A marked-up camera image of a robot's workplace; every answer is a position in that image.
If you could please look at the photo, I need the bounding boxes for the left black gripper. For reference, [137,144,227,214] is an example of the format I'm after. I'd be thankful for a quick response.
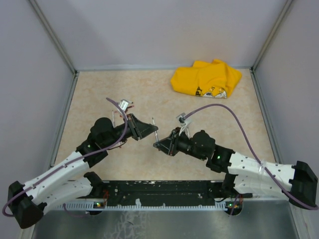
[104,114,159,149]

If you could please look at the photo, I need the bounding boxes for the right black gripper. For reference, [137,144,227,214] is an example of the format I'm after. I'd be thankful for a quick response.
[154,126,207,161]

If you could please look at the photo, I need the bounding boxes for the white pen blue markings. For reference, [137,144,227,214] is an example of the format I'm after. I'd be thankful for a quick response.
[152,117,160,147]

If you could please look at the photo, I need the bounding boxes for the white pen red tip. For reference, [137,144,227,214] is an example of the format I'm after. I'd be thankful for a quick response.
[112,110,116,128]

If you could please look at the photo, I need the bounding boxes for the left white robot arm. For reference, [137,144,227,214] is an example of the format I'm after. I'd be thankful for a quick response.
[5,114,158,229]

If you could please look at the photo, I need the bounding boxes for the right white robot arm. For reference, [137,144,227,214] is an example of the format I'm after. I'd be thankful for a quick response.
[153,127,319,210]

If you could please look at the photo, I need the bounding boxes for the yellow folded t-shirt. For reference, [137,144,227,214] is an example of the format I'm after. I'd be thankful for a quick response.
[170,59,242,99]

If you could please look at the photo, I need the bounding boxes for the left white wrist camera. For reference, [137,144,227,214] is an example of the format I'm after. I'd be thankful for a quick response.
[119,99,130,112]

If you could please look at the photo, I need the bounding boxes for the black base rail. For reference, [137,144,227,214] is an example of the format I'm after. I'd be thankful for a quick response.
[81,180,238,206]

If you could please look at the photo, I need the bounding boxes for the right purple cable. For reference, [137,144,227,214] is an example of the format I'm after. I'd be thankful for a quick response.
[185,104,319,210]

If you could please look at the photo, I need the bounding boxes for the purple cable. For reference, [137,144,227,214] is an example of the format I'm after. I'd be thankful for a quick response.
[185,104,319,210]
[1,97,130,217]

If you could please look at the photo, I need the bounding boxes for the white slotted cable duct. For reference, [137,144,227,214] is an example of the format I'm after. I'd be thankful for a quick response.
[54,200,234,211]

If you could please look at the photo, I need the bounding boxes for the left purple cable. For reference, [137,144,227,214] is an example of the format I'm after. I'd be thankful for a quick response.
[1,97,130,217]

